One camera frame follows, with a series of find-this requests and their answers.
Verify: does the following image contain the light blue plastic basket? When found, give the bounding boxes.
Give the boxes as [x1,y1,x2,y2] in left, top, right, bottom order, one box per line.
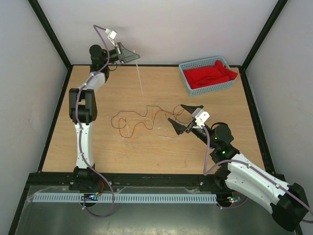
[179,56,238,97]

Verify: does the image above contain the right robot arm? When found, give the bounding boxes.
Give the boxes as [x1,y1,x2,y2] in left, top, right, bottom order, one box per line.
[168,105,313,232]

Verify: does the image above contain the green circuit board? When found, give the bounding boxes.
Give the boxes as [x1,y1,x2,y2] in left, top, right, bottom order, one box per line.
[80,193,99,201]
[226,196,241,204]

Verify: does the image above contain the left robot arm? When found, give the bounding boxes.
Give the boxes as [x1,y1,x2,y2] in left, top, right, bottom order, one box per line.
[68,42,140,190]

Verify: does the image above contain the white wire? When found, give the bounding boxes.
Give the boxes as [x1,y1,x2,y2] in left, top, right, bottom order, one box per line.
[119,115,179,142]

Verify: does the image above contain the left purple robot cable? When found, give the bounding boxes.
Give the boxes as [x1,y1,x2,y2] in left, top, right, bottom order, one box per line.
[75,24,115,218]

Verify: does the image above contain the white zip tie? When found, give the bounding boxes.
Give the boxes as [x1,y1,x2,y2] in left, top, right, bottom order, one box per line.
[135,59,144,97]

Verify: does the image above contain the light blue slotted cable duct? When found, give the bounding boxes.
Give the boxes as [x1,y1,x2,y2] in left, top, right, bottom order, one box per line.
[32,193,217,204]

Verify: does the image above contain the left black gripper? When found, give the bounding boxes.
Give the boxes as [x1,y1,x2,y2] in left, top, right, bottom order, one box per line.
[103,42,140,65]

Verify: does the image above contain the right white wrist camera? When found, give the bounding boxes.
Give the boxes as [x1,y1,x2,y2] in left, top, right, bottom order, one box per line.
[191,108,210,128]

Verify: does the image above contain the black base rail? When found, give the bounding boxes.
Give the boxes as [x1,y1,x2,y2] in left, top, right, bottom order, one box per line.
[25,172,233,193]

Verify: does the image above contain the black aluminium frame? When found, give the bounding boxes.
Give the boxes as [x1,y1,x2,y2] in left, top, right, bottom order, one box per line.
[8,0,287,235]

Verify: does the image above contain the right green circuit board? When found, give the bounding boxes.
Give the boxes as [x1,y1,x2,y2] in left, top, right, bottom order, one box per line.
[226,196,241,204]

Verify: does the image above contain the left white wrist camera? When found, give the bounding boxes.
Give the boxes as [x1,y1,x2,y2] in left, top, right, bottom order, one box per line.
[105,28,118,47]

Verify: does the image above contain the left green circuit board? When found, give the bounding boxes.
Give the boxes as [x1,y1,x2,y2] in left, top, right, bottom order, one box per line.
[80,193,99,201]

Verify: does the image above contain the red wire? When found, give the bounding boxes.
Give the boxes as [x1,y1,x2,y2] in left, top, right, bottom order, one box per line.
[118,110,186,139]

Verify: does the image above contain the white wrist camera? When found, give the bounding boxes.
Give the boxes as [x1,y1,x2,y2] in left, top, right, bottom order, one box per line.
[105,28,118,47]
[191,108,210,128]

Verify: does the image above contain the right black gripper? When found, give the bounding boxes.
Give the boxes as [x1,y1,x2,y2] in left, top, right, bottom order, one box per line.
[168,104,216,149]

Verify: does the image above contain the red cloth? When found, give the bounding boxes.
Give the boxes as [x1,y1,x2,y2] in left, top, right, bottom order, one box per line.
[183,60,238,89]

